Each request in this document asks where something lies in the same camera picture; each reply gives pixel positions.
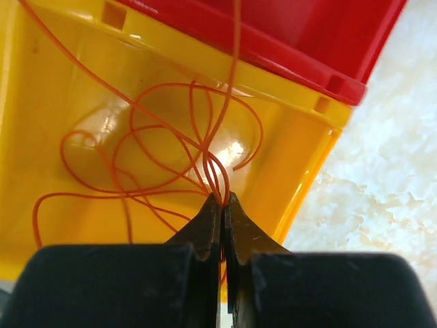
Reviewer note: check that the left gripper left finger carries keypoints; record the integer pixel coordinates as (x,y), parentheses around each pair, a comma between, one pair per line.
(174,284)

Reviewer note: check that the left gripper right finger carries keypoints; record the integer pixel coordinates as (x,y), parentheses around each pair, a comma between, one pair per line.
(269,286)

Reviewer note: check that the yellow plastic bin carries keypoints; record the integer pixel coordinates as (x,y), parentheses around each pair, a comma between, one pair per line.
(109,156)

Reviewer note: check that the red plastic bin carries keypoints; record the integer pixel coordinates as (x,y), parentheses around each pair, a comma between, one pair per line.
(328,46)

